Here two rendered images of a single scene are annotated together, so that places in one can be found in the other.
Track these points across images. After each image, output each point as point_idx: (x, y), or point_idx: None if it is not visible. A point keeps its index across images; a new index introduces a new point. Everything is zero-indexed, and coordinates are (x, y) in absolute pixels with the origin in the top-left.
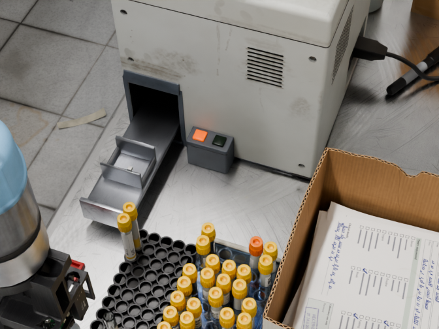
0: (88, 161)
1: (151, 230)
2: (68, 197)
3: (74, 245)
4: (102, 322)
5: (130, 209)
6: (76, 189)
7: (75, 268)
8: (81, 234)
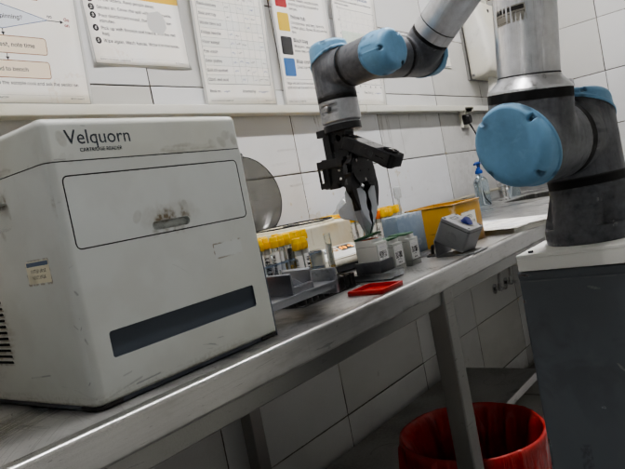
0: (328, 319)
1: (292, 310)
2: (352, 308)
3: (353, 299)
4: (339, 275)
5: (294, 238)
6: (344, 311)
7: (322, 162)
8: (347, 301)
